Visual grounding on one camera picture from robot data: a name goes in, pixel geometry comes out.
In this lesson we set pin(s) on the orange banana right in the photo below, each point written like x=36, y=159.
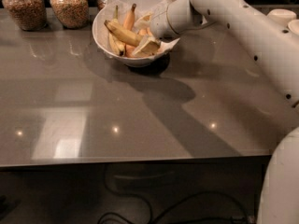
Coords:
x=149, y=31

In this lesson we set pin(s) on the orange banana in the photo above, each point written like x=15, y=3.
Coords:
x=149, y=31
x=142, y=32
x=129, y=20

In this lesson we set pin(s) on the stack of paper bowls back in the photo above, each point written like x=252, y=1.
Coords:
x=282, y=16

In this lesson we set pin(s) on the orange banana back left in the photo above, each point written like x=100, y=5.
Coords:
x=129, y=20

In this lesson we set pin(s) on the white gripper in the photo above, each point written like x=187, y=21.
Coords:
x=159, y=24

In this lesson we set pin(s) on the stack of paper bowls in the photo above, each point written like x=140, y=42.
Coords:
x=294, y=26
x=282, y=16

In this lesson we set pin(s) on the glass cereal jar far left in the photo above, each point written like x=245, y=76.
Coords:
x=29, y=15

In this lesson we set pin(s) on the glass cereal jar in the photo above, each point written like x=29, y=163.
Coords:
x=29, y=15
x=72, y=14

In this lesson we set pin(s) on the orange banana middle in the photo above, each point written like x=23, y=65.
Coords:
x=142, y=32

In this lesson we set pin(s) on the stack of paper bowls front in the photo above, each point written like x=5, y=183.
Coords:
x=294, y=26

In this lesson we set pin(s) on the yellow green banana left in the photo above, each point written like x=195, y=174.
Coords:
x=116, y=45

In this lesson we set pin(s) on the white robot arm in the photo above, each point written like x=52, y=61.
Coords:
x=276, y=50

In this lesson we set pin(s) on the large yellow top banana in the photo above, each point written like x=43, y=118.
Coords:
x=124, y=35

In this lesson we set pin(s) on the white ceramic bowl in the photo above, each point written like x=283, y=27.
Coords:
x=102, y=31

